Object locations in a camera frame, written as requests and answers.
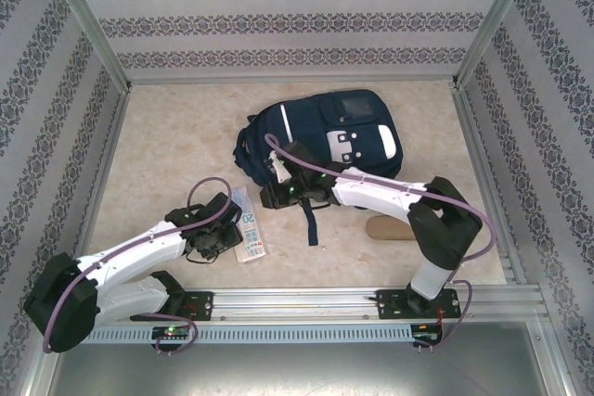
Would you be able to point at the blue face mask pack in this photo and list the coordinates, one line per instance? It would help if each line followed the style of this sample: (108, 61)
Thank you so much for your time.
(250, 238)

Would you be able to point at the navy blue backpack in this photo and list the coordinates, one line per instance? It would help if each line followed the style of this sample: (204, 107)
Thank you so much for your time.
(306, 122)

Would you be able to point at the tan pencil case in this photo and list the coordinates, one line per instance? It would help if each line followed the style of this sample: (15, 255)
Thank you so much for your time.
(385, 229)

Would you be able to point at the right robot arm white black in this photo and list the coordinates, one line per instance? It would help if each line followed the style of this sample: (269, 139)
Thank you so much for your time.
(441, 229)

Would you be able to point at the grey metal sheet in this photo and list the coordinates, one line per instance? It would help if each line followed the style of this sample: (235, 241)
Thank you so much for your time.
(297, 373)

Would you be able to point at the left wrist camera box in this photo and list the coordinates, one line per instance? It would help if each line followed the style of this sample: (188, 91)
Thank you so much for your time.
(218, 208)

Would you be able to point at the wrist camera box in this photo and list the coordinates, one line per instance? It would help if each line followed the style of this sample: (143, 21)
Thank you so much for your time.
(218, 208)
(299, 155)

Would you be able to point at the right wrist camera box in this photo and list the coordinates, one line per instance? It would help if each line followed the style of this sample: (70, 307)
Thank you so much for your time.
(299, 155)

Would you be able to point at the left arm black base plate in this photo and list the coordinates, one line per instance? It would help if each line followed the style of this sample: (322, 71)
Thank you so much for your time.
(202, 305)

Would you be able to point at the aluminium mounting rail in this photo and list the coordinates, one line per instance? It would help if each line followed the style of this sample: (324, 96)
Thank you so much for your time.
(297, 303)

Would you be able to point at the aluminium back rail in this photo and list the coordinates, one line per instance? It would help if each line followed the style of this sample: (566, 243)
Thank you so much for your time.
(195, 80)

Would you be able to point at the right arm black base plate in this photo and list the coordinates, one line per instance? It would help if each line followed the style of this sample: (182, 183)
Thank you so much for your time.
(390, 305)

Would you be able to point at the aluminium side rail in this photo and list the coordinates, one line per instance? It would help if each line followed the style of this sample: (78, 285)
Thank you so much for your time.
(478, 145)
(120, 113)

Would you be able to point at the aluminium frame post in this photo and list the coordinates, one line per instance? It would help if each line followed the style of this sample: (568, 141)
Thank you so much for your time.
(499, 16)
(83, 16)

